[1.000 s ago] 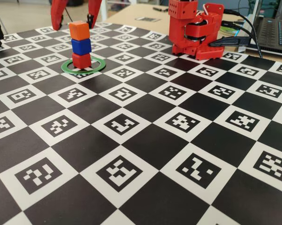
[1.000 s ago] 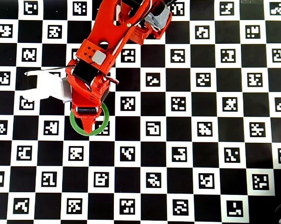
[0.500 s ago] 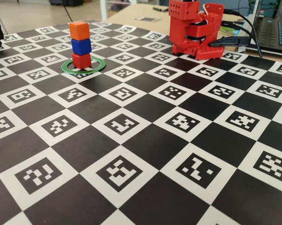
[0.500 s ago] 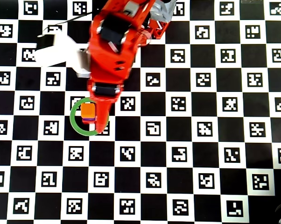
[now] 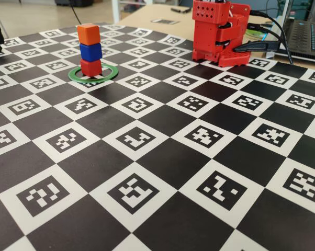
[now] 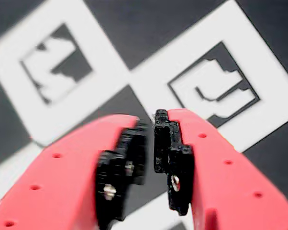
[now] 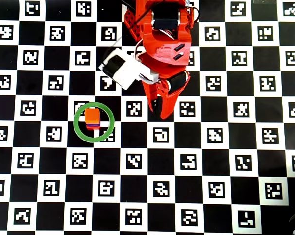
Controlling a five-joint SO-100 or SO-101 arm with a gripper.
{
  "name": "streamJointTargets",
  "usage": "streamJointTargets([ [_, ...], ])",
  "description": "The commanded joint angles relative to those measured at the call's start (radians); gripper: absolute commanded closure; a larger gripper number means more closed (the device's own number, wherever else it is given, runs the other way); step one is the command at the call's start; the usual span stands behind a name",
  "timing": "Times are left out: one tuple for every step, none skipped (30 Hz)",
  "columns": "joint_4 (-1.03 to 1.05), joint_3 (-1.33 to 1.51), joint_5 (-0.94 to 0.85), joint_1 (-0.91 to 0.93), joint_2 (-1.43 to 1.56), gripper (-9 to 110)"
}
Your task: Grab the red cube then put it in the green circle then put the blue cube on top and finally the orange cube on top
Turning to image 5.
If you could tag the red cube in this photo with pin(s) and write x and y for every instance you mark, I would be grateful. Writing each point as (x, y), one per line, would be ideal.
(90, 68)

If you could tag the blue cube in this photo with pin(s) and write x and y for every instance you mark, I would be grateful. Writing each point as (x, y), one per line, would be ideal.
(90, 52)

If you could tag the orange cube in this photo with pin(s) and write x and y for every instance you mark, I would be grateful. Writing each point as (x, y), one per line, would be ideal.
(89, 34)

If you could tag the red robot arm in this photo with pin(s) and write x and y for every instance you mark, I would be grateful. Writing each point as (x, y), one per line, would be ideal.
(209, 34)

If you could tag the black white marker checkerboard mat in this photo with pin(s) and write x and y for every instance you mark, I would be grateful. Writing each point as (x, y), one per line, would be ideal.
(157, 162)

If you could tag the green round disc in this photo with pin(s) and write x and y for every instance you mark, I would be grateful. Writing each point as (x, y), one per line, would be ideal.
(255, 33)

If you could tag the black chair base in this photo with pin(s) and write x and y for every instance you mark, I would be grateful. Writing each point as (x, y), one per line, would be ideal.
(73, 2)

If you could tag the black laptop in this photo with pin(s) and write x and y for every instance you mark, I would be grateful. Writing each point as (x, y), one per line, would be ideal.
(304, 36)

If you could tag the white vertical post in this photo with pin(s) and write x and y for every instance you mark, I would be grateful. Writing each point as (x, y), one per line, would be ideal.
(115, 11)

